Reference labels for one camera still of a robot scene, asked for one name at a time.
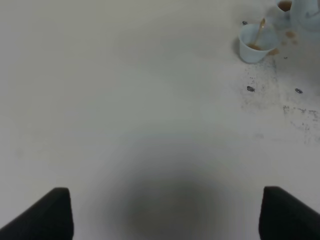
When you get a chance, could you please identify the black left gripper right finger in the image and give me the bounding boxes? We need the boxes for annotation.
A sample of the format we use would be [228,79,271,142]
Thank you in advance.
[258,186,320,240]

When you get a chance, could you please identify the light blue porcelain teapot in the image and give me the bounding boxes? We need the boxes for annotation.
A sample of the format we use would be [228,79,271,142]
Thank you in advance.
[265,0,320,33]

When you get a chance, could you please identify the near light blue teacup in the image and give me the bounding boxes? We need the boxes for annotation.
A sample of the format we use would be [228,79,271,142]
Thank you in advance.
[238,24,280,64]

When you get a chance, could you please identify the far light blue teacup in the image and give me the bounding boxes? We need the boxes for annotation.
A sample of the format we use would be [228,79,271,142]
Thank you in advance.
[274,0,292,30]

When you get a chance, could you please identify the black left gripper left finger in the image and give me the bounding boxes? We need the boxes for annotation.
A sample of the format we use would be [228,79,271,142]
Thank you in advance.
[0,187,74,240]

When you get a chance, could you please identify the light blue teacup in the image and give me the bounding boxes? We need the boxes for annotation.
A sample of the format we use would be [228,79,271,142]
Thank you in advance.
[238,24,280,64]
[274,0,292,30]

